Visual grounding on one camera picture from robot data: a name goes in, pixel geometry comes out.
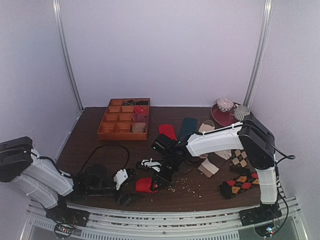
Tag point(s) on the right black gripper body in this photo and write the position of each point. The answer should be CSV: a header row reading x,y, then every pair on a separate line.
x,y
162,178

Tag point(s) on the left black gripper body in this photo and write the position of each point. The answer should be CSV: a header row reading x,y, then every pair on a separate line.
x,y
96,191

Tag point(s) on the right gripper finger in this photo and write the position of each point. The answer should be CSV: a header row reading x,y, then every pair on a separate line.
x,y
165,179
155,183

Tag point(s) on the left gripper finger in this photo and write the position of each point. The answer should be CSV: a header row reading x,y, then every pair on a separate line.
x,y
123,200
131,197

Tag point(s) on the red sock with beige toe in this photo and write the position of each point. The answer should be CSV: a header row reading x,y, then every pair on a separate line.
x,y
143,185

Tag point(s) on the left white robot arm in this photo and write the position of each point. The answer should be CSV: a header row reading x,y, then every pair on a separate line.
x,y
39,177

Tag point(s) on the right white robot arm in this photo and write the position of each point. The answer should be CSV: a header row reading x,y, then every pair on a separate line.
x,y
248,135

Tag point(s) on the beige brown sock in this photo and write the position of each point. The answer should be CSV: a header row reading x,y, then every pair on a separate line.
x,y
212,162

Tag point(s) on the teal reindeer sock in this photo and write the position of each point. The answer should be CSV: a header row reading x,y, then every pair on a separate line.
x,y
188,127

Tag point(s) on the beige rolled sock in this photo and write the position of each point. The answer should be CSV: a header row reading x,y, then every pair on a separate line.
x,y
139,127

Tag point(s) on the beige striped sock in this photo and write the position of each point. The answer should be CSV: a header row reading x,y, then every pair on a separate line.
x,y
207,126

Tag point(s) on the wooden compartment tray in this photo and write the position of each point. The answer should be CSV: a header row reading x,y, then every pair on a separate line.
x,y
116,124

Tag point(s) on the black orange argyle sock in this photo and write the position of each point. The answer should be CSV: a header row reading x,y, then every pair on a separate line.
x,y
238,185

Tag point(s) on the red rolled sock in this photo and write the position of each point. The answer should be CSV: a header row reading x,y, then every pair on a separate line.
x,y
139,109

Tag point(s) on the beige argyle sock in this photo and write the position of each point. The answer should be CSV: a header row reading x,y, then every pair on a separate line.
x,y
238,160

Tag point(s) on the red round plate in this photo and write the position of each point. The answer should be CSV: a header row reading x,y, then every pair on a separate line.
x,y
224,119

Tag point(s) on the black striped rolled sock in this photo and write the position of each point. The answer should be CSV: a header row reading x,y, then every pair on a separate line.
x,y
130,102

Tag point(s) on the white patterned bowl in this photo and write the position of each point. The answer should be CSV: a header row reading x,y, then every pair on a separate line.
x,y
224,104

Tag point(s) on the striped grey cup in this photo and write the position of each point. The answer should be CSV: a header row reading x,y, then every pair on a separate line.
x,y
241,111

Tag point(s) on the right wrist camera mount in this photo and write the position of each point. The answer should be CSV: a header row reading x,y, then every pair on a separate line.
x,y
149,163

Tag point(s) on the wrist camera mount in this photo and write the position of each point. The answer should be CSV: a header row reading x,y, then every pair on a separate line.
x,y
149,163
119,178

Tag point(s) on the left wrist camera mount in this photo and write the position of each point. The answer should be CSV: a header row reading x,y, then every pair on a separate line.
x,y
119,178

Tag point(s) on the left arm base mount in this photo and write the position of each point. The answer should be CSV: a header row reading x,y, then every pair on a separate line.
x,y
67,220

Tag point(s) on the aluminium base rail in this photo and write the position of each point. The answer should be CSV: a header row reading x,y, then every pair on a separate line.
x,y
109,224

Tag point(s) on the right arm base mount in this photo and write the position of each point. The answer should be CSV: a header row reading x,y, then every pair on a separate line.
x,y
263,218

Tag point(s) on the left aluminium frame post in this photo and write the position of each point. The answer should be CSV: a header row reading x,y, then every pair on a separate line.
x,y
66,57

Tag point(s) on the aluminium frame post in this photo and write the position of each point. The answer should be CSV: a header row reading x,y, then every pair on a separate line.
x,y
66,57
261,47

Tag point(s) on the right aluminium frame post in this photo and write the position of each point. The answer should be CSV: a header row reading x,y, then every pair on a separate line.
x,y
261,47

